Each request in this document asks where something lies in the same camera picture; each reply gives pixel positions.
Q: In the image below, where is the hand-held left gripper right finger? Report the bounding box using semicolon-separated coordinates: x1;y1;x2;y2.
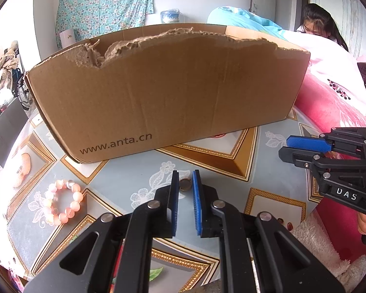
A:
192;170;345;293

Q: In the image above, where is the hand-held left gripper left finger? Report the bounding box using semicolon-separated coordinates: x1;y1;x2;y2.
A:
23;170;180;293

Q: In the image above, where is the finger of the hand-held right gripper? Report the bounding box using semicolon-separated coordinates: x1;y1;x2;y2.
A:
278;146;366;184
286;127;366;158

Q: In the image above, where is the peach bead bracelet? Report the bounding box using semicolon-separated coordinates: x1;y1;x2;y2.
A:
43;180;86;226

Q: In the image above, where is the torn cardboard box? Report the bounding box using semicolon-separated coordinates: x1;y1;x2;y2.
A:
24;23;311;164

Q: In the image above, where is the red floral blanket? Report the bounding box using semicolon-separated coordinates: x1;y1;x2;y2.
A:
294;76;366;263

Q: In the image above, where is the fruit print tablecloth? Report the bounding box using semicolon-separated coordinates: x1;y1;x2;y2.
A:
0;107;324;284

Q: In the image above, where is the pink quilt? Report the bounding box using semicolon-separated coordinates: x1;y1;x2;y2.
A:
281;31;366;123

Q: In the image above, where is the blue patterned quilt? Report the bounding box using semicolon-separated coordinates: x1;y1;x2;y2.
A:
207;5;289;40

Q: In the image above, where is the white door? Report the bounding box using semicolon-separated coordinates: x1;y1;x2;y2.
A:
308;0;365;58

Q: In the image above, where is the black side table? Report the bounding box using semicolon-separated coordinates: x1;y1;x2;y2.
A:
0;98;29;168

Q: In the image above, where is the blue water bottle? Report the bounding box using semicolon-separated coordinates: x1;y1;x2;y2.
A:
160;9;183;24

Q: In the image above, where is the wheelchair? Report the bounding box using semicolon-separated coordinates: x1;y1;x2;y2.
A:
9;67;34;110

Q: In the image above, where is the white paper card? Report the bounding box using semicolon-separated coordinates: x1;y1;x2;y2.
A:
59;29;75;49

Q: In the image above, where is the teal floral hanging cloth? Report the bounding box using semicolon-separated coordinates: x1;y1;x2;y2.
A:
56;0;154;42

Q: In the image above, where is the pile of clothes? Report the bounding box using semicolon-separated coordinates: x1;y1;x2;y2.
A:
0;40;22;83

